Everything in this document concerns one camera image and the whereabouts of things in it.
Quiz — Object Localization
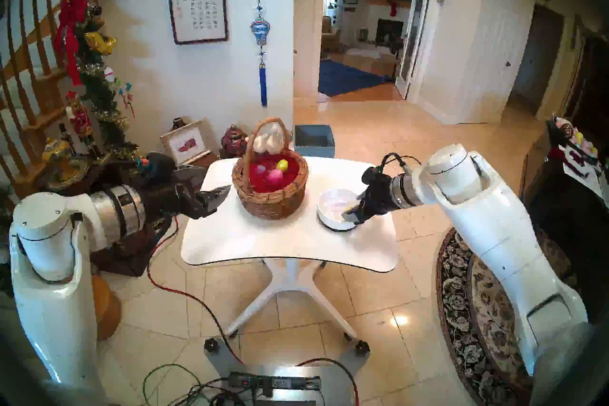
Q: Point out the colourful hanging bird ornaments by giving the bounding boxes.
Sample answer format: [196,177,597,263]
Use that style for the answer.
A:
[117,83,136,118]

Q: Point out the black power strip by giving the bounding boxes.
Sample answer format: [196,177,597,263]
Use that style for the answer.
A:
[228,372,322,391]

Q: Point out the red ribbon bow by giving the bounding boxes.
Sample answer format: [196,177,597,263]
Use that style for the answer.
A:
[53,0,88,87]

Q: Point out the white paper sheet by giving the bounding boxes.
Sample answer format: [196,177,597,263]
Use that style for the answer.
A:
[563,162,606,201]

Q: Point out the white table pedestal base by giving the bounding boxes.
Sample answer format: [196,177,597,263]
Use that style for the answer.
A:
[224,258,358,339]

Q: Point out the wicker basket with handle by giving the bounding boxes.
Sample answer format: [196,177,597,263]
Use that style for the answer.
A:
[232,116,309,220]

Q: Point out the white glass french door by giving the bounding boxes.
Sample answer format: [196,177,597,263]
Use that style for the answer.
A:
[395,0,433,100]

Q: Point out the white panel door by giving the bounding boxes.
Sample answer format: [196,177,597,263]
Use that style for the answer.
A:
[459,0,531,125]

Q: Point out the gold foil ornament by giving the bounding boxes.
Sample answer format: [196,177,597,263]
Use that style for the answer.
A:
[84,32,118,55]

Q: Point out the wooden staircase railing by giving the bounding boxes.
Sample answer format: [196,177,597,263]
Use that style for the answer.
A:
[0,0,155,201]

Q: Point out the white round bowl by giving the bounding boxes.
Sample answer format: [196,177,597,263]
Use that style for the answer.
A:
[317,188,363,232]

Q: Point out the black fireplace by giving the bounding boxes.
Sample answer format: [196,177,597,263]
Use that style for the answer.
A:
[375,19,404,46]

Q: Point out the blue open box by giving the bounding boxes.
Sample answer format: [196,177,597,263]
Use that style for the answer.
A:
[294,124,336,158]

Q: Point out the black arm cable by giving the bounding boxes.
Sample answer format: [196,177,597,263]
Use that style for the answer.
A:
[381,152,422,177]
[112,215,174,263]

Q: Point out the red nutcracker figure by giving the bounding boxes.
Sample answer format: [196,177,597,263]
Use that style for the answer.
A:
[64,90,103,161]

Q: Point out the ornate decorative plate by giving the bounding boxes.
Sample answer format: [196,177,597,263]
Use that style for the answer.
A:
[46,157,90,191]

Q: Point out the tan armchair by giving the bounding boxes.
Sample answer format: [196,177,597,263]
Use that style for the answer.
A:
[322,16,342,51]

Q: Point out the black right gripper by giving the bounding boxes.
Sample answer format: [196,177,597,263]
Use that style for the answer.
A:
[342,179,396,225]

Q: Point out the yellow cloisonne urn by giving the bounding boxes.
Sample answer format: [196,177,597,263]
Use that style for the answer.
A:
[41,137,72,177]

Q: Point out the round orange wooden stand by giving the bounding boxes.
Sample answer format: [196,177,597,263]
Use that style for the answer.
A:
[90,274,122,342]

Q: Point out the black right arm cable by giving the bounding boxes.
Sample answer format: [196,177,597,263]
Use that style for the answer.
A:
[381,152,422,177]

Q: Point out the black cable bundle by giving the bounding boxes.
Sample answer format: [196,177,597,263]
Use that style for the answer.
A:
[167,377,272,406]

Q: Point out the black tray of eggs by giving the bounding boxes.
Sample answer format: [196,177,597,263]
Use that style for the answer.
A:
[546,116,602,168]

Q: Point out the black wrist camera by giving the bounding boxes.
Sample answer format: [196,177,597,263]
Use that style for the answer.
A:
[362,166,389,185]
[135,152,177,182]

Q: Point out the blue area rug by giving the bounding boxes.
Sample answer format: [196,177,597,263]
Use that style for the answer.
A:
[318,59,386,97]

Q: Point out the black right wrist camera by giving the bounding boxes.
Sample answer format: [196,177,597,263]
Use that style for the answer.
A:
[362,166,389,185]

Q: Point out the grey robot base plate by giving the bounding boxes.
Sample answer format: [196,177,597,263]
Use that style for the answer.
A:
[204,338,371,406]

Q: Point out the dark wood side table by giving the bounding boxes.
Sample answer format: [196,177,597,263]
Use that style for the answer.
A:
[45,153,219,277]

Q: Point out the blue vase tassel hanging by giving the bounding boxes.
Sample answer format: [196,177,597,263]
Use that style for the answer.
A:
[250,0,271,108]

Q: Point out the decorated christmas tree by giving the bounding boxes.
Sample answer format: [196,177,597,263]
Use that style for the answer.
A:
[0,181,20,298]

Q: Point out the red cloisonne lidded jar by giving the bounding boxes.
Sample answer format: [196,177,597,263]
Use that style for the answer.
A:
[221,125,248,157]

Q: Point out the large oriental floral rug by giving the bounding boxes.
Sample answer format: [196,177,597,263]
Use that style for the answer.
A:
[432,208,595,406]

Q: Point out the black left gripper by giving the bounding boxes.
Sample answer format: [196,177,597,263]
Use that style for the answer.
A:
[141,164,232,222]

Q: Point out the green tinsel stair garland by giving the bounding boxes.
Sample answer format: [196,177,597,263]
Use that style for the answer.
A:
[71,3,146,163]

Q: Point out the framed red shoe picture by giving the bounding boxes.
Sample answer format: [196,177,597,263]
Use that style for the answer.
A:
[160,120,212,166]

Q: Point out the red shredded basket filling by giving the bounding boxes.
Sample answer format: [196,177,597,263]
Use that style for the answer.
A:
[248,153,301,194]

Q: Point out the green cable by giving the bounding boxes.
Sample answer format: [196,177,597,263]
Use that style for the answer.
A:
[143,363,205,406]

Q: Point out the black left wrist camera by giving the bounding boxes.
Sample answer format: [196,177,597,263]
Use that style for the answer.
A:
[135,152,177,182]

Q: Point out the white plush bunny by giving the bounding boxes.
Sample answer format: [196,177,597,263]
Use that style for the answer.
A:
[245,123,291,155]

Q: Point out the small black nutcracker figure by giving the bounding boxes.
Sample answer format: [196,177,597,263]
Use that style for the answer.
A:
[58,123,77,158]

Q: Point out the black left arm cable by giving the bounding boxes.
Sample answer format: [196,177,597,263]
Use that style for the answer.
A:
[112,215,174,263]

